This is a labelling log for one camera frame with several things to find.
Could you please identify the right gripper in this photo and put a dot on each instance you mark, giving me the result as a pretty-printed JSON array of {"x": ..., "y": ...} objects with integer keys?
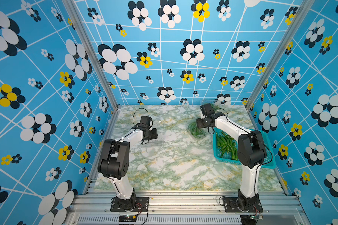
[{"x": 198, "y": 123}]

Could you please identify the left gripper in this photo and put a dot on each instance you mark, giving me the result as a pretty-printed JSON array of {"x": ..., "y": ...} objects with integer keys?
[{"x": 155, "y": 134}]

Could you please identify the green pepper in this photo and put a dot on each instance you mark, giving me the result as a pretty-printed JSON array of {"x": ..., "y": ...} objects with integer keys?
[
  {"x": 223, "y": 143},
  {"x": 233, "y": 150}
]

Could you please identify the teal plastic basket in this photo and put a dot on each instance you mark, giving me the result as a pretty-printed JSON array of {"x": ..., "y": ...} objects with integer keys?
[{"x": 253, "y": 149}]

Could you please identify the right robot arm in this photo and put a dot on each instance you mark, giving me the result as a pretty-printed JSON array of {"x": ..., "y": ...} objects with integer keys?
[{"x": 248, "y": 188}]

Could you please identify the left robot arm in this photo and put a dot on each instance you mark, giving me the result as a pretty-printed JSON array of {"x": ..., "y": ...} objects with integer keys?
[{"x": 114, "y": 160}]

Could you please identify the left circuit board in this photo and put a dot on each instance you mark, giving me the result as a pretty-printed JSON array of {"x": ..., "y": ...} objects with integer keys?
[{"x": 128, "y": 219}]

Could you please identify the circuit board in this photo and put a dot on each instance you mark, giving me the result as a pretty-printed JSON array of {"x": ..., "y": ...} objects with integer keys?
[
  {"x": 250, "y": 219},
  {"x": 128, "y": 219}
]

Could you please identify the right circuit board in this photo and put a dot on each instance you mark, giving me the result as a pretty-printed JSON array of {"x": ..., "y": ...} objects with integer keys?
[{"x": 250, "y": 219}]

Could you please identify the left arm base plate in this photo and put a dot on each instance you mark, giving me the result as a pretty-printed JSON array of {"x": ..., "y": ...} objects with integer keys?
[{"x": 129, "y": 205}]

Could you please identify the aluminium front rail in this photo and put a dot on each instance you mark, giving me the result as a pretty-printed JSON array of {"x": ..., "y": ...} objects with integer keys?
[{"x": 187, "y": 208}]

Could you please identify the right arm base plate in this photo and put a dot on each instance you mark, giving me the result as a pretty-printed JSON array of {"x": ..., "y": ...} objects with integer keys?
[{"x": 239, "y": 204}]

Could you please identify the left frame post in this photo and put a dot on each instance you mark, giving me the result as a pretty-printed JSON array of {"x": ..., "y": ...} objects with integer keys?
[{"x": 74, "y": 15}]

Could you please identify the frame post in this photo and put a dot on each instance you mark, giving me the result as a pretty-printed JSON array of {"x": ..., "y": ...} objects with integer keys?
[
  {"x": 74, "y": 15},
  {"x": 289, "y": 34}
]

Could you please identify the right frame post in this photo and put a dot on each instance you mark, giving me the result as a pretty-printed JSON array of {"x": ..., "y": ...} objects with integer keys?
[{"x": 289, "y": 34}]

